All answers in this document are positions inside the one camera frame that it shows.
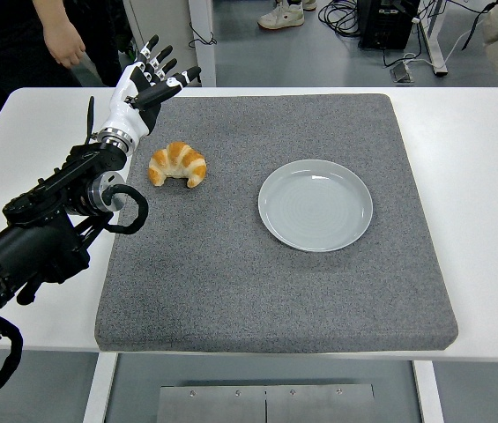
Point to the white table leg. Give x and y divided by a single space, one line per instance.
98 388
428 392

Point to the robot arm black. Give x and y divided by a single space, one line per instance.
32 247

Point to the white upright post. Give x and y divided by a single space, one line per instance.
204 57

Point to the grey foot pedal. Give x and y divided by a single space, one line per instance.
402 72

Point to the white desk leg with foot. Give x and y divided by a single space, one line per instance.
434 39

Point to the grey round plate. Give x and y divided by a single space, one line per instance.
314 207

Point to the black computer case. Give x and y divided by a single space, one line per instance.
385 26

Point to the grey square mat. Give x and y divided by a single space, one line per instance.
231 286

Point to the white sneaker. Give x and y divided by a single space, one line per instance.
281 17
309 4

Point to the small green object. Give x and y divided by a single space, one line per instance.
129 52

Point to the white cabinet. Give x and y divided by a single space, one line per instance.
165 17

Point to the person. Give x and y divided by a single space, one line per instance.
2 44

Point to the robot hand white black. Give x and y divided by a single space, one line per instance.
127 114

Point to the golden brown croissant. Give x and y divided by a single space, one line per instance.
178 158

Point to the person's hand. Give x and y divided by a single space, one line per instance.
65 44

